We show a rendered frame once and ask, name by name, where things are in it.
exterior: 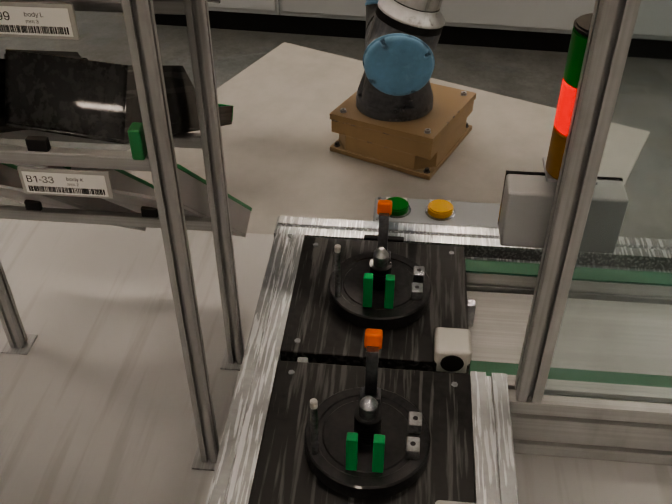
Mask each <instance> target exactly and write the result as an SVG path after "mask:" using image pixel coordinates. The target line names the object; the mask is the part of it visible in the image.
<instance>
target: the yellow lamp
mask: <svg viewBox="0 0 672 504"><path fill-rule="evenodd" d="M566 140H567V136H565V135H563V134H561V133H560V132H559V131H558V130H557V129H556V128H555V126H553V131H552V136H551V141H550V146H549V151H548V156H547V161H546V171H547V172H548V174H549V175H550V176H552V177H553V178H555V179H556V180H558V178H559V173H560V168H561V163H562V159H563V154H564V149H565V144H566Z"/></svg>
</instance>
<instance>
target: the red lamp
mask: <svg viewBox="0 0 672 504"><path fill-rule="evenodd" d="M576 92H577V89H576V88H574V87H572V86H570V85H569V84H567V83H566V82H565V80H564V78H563V80H562V85H561V90H560V95H559V100H558V105H557V110H556V115H555V121H554V126H555V128H556V129H557V130H558V131H559V132H560V133H561V134H563V135H565V136H567V135H568V130H569V125H570V121H571V116H572V111H573V106H574V102H575V97H576Z"/></svg>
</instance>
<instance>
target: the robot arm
mask: <svg viewBox="0 0 672 504"><path fill-rule="evenodd" d="M442 1H443V0H366V3H365V6H366V31H365V49H364V55H363V67H364V73H363V76H362V78H361V81H360V84H359V87H358V90H357V94H356V106H357V108H358V110H359V111H360V112H361V113H362V114H364V115H366V116H368V117H370V118H373V119H376V120H381V121H388V122H403V121H410V120H415V119H418V118H421V117H423V116H425V115H427V114H428V113H429V112H430V111H431V110H432V107H433V92H432V89H431V85H430V81H429V80H430V78H431V75H432V73H433V70H434V66H435V59H434V53H435V50H436V47H437V44H438V41H439V38H440V35H441V32H442V29H443V26H444V24H445V19H444V17H443V15H442V13H441V11H440V7H441V4H442Z"/></svg>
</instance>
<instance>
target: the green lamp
mask: <svg viewBox="0 0 672 504"><path fill-rule="evenodd" d="M587 39H588V37H586V36H584V35H582V34H580V33H579V32H578V31H577V30H576V29H575V28H574V26H573V29H572V34H571V39H570V44H569V49H568V55H567V60H566V65H565V70H564V75H563V78H564V80H565V82H566V83H567V84H569V85H570V86H572V87H574V88H576V89H577V88H578V83H579V78H580V73H581V69H582V64H583V59H584V54H585V50H586V45H587Z"/></svg>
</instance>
